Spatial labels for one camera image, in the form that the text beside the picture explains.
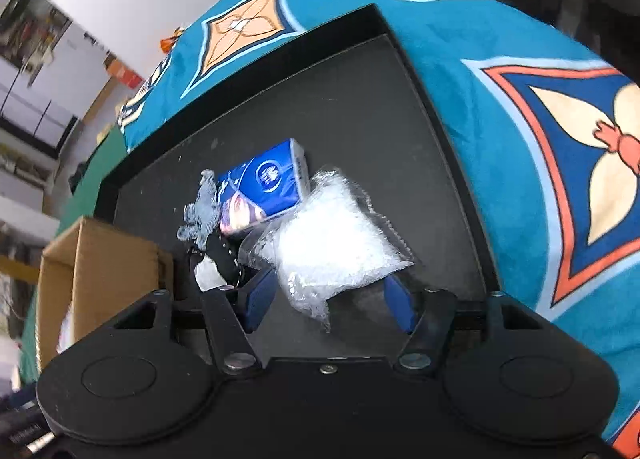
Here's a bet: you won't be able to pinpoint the orange cardboard box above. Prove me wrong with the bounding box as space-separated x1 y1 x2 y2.
105 59 146 90

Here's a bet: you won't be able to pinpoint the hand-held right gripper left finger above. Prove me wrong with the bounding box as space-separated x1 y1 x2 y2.
112 266 278 375

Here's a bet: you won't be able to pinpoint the blue printed blanket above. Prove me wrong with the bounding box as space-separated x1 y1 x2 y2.
117 0 640 459

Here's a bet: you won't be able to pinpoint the black shallow tray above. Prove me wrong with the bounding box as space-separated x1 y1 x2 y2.
94 3 501 360

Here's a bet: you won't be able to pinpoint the brown cardboard box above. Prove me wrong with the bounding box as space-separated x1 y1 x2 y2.
37 216 175 370

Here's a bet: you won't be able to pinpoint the orange bag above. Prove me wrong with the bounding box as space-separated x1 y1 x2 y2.
160 26 186 52

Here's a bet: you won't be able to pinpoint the blue tissue pack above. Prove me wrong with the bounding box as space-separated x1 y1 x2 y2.
217 138 312 239

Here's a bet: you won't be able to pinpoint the clear bag of white filling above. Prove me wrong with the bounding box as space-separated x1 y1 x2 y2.
239 166 416 332

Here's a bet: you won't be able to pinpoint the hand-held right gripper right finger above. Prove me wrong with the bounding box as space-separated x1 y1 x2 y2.
382 274 551 375

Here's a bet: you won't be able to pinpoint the grey lace cloth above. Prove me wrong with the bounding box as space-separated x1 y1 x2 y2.
177 169 223 247

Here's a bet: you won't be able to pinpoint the black and white cloth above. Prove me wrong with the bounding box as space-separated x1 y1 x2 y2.
189 231 251 292

